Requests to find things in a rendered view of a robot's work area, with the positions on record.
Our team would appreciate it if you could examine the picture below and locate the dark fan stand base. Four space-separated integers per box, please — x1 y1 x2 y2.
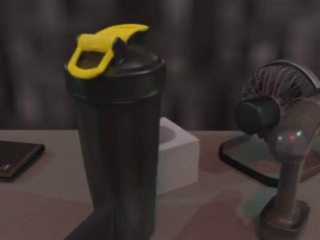
254 199 312 240

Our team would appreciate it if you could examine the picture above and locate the grey handheld fan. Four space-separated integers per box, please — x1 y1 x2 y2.
233 59 320 230

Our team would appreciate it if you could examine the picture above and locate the black shaker bottle yellow lid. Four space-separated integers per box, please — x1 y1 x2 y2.
63 23 167 240

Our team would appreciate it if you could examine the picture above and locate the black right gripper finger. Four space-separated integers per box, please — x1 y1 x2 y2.
64 203 116 240

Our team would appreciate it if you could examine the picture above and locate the white block with round hole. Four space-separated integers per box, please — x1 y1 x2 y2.
156 116 201 195

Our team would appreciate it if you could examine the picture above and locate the black rimmed flat pad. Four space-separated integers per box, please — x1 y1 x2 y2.
218 136 320 188

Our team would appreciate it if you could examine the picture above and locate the dark leather wallet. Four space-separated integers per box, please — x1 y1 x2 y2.
0 139 46 183

